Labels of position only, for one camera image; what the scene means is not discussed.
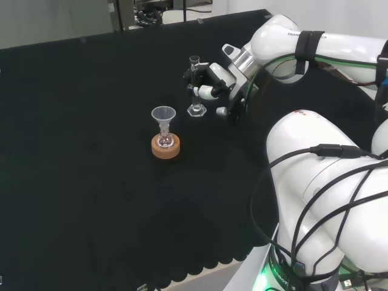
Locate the clear glass graduated cylinder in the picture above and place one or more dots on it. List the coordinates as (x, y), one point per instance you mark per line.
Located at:
(194, 91)

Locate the grey metal post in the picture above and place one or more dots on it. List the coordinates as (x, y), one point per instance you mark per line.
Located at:
(184, 10)

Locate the pale board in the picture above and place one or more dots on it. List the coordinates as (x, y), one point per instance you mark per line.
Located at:
(54, 18)

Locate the clear plastic funnel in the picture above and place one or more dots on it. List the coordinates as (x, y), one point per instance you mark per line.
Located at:
(163, 114)

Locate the black bench cloth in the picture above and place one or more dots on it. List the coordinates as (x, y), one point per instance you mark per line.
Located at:
(91, 136)

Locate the round-bottom glass flask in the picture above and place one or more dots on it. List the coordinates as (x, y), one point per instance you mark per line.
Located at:
(165, 140)

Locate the black cloth clip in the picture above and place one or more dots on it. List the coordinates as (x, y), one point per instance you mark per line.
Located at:
(267, 17)
(200, 21)

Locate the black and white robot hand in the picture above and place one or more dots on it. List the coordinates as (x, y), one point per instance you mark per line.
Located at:
(222, 77)

